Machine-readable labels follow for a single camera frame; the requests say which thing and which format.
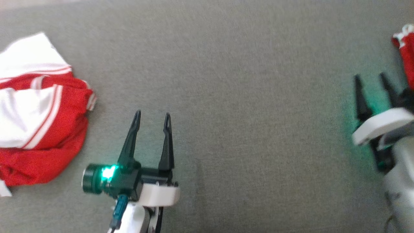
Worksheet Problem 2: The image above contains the grey fabric sofa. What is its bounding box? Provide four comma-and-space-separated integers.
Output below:
0, 0, 414, 233

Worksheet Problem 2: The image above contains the red and white sports garment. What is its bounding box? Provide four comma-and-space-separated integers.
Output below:
0, 32, 97, 197

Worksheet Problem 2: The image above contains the teal plug black cable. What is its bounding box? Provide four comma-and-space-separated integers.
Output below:
108, 194, 128, 233

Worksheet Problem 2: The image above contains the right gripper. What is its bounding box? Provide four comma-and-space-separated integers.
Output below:
352, 72, 414, 172

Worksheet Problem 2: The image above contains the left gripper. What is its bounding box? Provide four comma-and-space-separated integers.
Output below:
103, 110, 180, 207

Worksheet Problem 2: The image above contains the red garment with white trim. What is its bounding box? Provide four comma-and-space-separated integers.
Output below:
391, 24, 414, 91

